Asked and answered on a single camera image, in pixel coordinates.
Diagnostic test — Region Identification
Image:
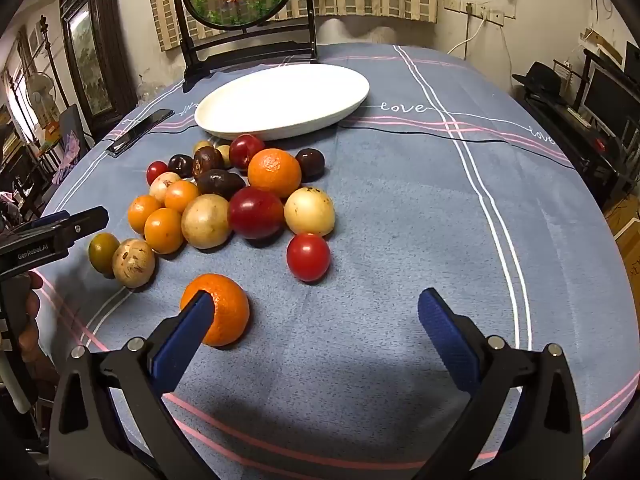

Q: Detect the white oval plate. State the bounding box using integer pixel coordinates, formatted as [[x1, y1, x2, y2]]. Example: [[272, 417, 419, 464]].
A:
[[194, 64, 371, 142]]

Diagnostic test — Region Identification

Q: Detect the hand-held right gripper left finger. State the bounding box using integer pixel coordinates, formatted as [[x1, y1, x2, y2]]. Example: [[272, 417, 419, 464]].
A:
[[48, 290, 216, 480]]

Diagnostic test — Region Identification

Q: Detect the black remote control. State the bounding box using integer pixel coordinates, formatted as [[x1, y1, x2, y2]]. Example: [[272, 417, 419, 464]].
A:
[[106, 109, 175, 158]]

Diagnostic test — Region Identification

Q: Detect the brown spotted passionfruit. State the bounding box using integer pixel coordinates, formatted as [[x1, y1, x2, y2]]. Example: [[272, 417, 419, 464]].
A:
[[112, 238, 156, 289]]

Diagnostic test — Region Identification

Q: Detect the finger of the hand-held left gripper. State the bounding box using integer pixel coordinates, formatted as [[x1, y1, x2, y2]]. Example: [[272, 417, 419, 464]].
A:
[[45, 206, 109, 250], [10, 211, 71, 233]]

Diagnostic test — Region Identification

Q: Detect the dark purple passionfruit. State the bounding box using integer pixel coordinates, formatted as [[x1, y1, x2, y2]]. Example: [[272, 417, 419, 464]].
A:
[[196, 169, 247, 201]]

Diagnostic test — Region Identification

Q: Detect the black desk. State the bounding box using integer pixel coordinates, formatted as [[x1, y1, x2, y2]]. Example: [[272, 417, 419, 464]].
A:
[[515, 85, 632, 201]]

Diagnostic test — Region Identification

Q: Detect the small smooth tangerine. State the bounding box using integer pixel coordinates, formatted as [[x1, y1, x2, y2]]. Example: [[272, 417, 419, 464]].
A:
[[144, 207, 185, 255], [164, 180, 201, 214], [127, 195, 163, 235]]

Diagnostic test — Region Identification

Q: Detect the white cable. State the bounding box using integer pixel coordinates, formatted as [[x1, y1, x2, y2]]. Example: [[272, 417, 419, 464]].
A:
[[446, 15, 483, 56]]

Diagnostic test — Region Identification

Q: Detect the pale yellow passionfruit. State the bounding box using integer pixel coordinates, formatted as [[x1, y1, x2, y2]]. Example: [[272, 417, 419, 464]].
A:
[[284, 186, 336, 237]]

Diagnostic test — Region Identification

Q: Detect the person's left hand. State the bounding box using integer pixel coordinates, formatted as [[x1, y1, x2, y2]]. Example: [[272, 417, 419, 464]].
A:
[[19, 271, 49, 368]]

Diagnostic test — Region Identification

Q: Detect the orange mandarin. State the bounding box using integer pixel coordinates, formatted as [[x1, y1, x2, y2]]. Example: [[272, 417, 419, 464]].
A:
[[180, 273, 250, 347], [247, 149, 303, 199]]

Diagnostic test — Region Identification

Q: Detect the dark wood framed painting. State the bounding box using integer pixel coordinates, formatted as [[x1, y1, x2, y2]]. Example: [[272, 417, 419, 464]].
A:
[[59, 0, 140, 133]]

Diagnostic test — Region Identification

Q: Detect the computer monitor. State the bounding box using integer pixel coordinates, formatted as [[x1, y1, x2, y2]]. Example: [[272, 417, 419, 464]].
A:
[[582, 62, 640, 136]]

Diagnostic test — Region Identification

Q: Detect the blue striped tablecloth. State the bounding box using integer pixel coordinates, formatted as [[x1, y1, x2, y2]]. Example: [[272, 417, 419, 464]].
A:
[[30, 42, 640, 480]]

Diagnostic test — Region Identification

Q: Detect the red tomato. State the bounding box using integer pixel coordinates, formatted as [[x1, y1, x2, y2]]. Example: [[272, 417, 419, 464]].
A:
[[286, 233, 331, 282]]

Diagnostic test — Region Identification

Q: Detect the black hat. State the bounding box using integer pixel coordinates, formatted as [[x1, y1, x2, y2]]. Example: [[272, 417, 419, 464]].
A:
[[511, 61, 566, 96]]

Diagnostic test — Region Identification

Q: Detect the small pale apricot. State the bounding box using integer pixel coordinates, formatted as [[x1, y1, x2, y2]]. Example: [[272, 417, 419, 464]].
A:
[[149, 172, 182, 201]]

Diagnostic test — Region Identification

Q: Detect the greenish tangerine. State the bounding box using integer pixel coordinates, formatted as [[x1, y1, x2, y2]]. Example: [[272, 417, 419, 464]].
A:
[[88, 232, 121, 277]]

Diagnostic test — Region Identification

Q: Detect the standing fan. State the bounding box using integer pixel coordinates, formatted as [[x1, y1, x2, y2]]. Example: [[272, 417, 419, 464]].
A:
[[27, 72, 57, 126]]

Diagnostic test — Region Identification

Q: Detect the white power strip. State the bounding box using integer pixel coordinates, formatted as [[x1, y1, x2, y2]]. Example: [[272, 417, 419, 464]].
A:
[[465, 2, 506, 25]]

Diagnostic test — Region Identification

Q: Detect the purple cloth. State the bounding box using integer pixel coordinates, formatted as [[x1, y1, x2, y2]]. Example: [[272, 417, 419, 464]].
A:
[[52, 130, 93, 186]]

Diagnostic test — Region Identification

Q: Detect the dark brown passionfruit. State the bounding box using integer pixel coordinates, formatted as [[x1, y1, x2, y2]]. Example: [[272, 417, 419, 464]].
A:
[[192, 146, 225, 178]]

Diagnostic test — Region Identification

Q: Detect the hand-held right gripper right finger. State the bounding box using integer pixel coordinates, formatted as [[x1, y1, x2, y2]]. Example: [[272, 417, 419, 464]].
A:
[[417, 287, 586, 480]]

